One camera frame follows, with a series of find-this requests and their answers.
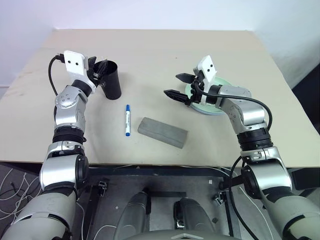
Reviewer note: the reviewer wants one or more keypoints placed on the black cylindrical cup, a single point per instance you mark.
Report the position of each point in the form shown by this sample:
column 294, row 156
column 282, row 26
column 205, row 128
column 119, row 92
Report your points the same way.
column 112, row 85

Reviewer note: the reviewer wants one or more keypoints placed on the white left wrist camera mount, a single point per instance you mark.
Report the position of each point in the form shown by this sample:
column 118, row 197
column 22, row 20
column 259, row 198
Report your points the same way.
column 73, row 62

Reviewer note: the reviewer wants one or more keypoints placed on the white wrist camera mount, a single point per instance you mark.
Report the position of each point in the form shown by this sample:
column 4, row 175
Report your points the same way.
column 207, row 67
column 73, row 62

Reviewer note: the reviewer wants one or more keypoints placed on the blue plate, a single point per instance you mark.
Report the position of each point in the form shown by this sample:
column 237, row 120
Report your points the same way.
column 212, row 113

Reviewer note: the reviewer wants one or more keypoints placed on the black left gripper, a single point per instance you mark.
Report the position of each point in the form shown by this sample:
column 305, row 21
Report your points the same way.
column 95, row 76

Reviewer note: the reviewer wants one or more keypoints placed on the green plate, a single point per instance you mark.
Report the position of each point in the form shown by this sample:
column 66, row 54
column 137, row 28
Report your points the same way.
column 220, row 82

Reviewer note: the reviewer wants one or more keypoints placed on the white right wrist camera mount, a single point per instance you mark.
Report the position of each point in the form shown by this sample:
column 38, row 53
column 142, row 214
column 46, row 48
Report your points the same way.
column 207, row 67

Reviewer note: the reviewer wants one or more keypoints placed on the black box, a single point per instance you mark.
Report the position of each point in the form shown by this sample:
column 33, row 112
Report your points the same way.
column 306, row 178

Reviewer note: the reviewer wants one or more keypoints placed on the grey glasses case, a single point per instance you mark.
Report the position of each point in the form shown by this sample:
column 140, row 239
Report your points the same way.
column 162, row 131

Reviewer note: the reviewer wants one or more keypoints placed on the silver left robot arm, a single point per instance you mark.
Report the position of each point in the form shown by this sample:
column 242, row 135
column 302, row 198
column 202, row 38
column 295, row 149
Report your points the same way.
column 67, row 117

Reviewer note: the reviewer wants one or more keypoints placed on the blue and white marker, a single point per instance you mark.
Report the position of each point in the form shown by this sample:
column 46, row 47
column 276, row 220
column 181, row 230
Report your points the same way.
column 127, row 121

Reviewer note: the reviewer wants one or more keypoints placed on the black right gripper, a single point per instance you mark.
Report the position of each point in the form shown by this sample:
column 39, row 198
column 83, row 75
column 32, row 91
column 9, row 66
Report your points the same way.
column 196, row 88

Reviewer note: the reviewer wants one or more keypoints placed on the grey robot torso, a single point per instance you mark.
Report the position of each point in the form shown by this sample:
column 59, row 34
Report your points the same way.
column 185, row 236

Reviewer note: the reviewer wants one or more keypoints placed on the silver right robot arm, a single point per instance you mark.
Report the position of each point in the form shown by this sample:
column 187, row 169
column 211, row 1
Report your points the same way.
column 250, row 115

